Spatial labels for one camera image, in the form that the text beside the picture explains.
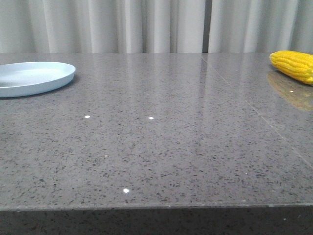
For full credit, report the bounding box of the yellow corn cob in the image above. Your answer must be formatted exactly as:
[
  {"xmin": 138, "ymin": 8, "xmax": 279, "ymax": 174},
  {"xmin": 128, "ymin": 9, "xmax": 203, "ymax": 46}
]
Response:
[{"xmin": 269, "ymin": 50, "xmax": 313, "ymax": 85}]

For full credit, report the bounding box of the white pleated curtain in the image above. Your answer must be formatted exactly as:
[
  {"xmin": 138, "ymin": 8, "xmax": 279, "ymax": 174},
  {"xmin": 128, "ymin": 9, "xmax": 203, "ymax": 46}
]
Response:
[{"xmin": 0, "ymin": 0, "xmax": 313, "ymax": 53}]

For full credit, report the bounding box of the light blue round plate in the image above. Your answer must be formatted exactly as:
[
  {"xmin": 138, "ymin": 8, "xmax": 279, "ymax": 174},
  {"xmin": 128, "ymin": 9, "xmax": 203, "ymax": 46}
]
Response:
[{"xmin": 0, "ymin": 62, "xmax": 76, "ymax": 98}]

